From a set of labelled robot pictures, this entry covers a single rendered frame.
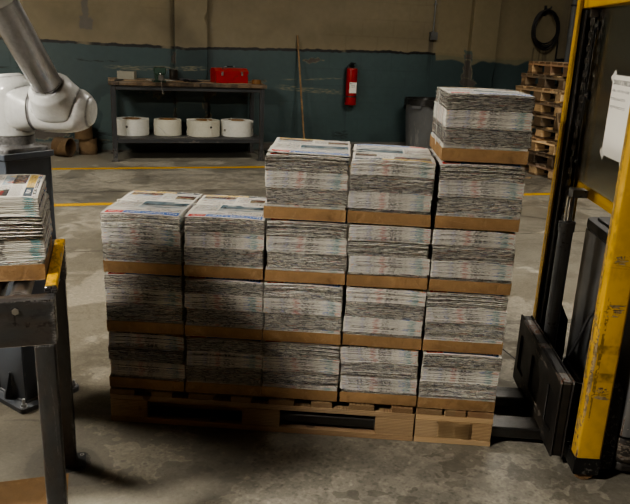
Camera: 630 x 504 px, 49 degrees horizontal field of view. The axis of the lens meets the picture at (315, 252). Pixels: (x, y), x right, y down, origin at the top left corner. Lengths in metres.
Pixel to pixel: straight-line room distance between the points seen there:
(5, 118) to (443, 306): 1.69
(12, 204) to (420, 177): 1.27
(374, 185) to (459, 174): 0.29
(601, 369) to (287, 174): 1.23
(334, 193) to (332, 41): 7.18
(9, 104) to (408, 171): 1.42
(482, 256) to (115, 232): 1.29
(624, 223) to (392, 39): 7.67
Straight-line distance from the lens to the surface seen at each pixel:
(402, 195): 2.39
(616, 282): 2.42
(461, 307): 2.54
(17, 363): 2.99
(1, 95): 2.74
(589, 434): 2.63
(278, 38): 9.31
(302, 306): 2.51
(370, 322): 2.53
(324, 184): 2.39
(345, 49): 9.57
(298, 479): 2.50
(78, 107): 2.62
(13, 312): 1.84
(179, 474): 2.54
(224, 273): 2.51
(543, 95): 8.67
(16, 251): 1.94
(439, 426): 2.73
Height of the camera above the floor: 1.43
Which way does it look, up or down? 17 degrees down
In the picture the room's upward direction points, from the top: 3 degrees clockwise
